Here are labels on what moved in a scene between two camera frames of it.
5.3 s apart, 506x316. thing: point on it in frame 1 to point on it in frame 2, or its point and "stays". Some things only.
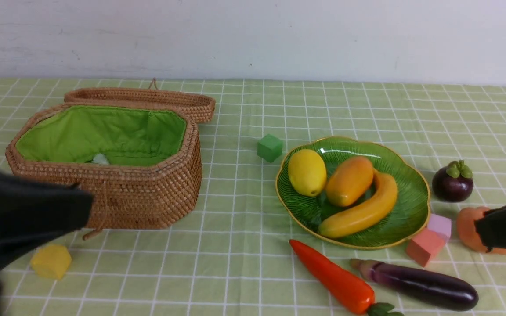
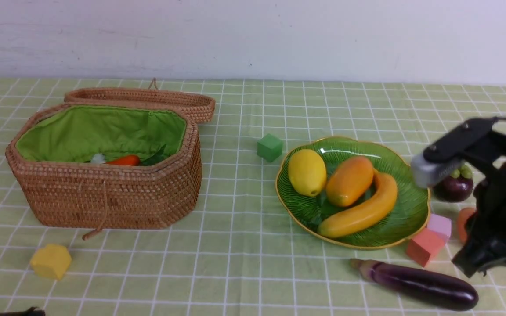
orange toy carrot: (360, 298) to (125, 160)
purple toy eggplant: (425, 286) stays
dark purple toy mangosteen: (453, 183) stays
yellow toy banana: (370, 218) stays
